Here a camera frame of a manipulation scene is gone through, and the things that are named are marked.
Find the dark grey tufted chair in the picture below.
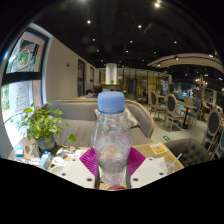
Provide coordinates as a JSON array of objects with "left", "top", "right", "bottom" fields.
[{"left": 164, "top": 138, "right": 213, "bottom": 168}]

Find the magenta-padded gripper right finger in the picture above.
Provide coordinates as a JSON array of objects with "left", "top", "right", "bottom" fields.
[{"left": 125, "top": 146, "right": 168, "bottom": 190}]

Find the yellow square table sticker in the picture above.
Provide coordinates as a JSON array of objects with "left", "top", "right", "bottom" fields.
[{"left": 149, "top": 142, "right": 169, "bottom": 155}]

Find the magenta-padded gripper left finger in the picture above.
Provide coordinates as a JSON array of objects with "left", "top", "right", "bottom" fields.
[{"left": 60, "top": 147, "right": 100, "bottom": 190}]

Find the white round column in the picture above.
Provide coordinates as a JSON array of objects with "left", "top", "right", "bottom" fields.
[{"left": 105, "top": 62, "right": 119, "bottom": 86}]

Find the clear plastic cup with straw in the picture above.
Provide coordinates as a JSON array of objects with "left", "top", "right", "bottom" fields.
[{"left": 162, "top": 152, "right": 184, "bottom": 175}]

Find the printed paper menu sheet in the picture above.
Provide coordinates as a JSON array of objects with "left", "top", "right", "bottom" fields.
[{"left": 53, "top": 148, "right": 88, "bottom": 168}]

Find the small blue white carton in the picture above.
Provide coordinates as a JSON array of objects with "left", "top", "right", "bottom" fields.
[{"left": 38, "top": 150, "right": 54, "bottom": 171}]

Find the group of ceiling lights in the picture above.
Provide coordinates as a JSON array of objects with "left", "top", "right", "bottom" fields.
[{"left": 76, "top": 0, "right": 183, "bottom": 68}]

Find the grey curved sofa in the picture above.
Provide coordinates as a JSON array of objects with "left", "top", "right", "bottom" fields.
[{"left": 41, "top": 98, "right": 156, "bottom": 150}]

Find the window with colourful posters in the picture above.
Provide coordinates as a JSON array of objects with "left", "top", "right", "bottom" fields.
[{"left": 0, "top": 28, "right": 52, "bottom": 148}]

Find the person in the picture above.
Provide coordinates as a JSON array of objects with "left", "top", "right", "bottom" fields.
[{"left": 85, "top": 82, "right": 104, "bottom": 99}]

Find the group of dining chairs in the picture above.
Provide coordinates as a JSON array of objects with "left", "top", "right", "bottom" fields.
[{"left": 146, "top": 89, "right": 224, "bottom": 158}]

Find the green potted plant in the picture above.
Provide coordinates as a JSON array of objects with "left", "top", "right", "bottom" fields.
[{"left": 18, "top": 101, "right": 78, "bottom": 155}]

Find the clear blue-capped water bottle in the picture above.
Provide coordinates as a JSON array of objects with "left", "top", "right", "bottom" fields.
[{"left": 90, "top": 90, "right": 133, "bottom": 187}]

